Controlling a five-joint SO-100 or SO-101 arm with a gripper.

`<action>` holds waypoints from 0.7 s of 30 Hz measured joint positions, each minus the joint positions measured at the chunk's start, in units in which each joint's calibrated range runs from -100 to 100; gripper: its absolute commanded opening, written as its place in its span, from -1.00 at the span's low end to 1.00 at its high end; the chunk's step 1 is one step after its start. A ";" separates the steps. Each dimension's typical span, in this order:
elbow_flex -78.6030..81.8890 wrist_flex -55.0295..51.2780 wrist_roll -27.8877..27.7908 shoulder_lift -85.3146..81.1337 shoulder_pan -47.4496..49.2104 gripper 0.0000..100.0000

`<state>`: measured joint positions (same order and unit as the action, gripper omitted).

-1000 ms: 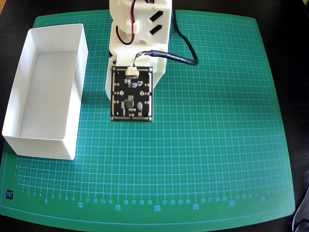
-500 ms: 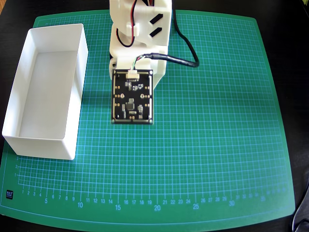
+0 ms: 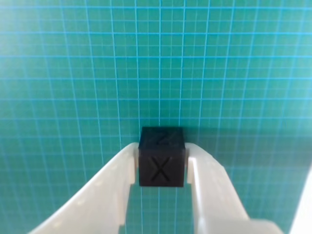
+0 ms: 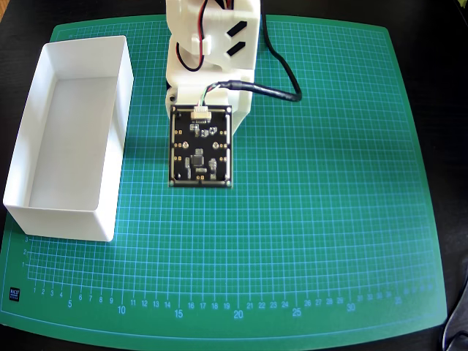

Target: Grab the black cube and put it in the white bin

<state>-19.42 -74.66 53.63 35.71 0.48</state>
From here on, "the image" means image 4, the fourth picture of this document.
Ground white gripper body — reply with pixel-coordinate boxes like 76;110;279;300
165;65;255;137

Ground white rectangular plastic bin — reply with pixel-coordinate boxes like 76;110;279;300
2;34;135;243

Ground green cutting mat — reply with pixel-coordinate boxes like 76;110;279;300
0;13;449;343

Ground red and black wires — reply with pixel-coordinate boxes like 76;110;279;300
175;0;235;72

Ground black camera circuit board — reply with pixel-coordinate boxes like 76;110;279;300
168;104;234;189

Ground black camera cable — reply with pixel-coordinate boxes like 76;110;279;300
217;20;303;104

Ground dark grey cord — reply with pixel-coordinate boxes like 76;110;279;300
439;255;468;351

